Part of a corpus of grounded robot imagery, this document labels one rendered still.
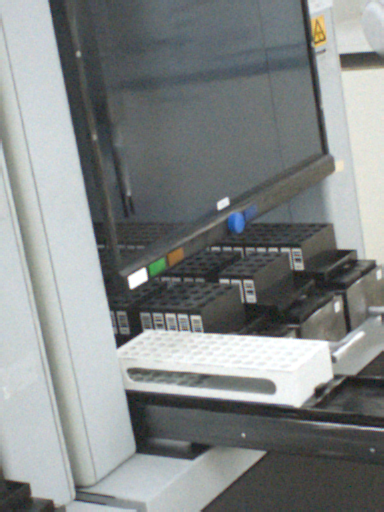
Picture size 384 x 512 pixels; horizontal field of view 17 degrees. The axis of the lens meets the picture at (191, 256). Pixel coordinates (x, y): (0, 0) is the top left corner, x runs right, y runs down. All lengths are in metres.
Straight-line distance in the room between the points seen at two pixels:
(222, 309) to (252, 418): 0.28
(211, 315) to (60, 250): 0.34
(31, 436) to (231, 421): 0.26
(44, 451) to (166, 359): 0.22
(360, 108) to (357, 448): 2.63
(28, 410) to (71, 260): 0.20
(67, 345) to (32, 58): 0.36
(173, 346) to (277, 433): 0.22
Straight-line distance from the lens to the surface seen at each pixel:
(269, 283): 2.05
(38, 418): 1.64
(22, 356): 1.61
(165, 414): 1.77
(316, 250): 2.17
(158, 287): 2.03
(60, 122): 1.66
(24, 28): 1.62
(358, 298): 2.14
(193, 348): 1.80
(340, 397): 1.72
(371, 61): 4.18
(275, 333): 1.93
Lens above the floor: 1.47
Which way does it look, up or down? 16 degrees down
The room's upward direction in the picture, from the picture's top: 10 degrees counter-clockwise
